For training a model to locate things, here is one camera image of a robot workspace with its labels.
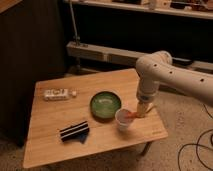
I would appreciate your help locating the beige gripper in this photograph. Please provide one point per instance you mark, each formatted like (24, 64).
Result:
(143, 109)

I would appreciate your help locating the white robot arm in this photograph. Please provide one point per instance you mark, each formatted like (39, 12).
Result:
(156, 68)

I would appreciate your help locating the green ceramic plate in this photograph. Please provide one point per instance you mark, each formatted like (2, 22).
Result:
(104, 105)

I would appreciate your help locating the wooden folding table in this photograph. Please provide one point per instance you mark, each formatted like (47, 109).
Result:
(44, 146)

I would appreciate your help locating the clear plastic water bottle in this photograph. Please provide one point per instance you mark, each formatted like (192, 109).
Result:
(58, 94)

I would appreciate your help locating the wooden shelf with items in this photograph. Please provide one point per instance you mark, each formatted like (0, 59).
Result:
(150, 6)

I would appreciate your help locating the metal vertical pole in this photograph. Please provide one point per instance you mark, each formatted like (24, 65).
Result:
(76, 36)

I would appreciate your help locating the dark cabinet on left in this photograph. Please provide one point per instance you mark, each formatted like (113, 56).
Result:
(31, 49)

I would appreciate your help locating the black handle on rail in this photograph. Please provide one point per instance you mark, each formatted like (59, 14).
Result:
(181, 61)

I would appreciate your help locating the grey metal floor rail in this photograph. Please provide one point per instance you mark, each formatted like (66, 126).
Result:
(121, 56)

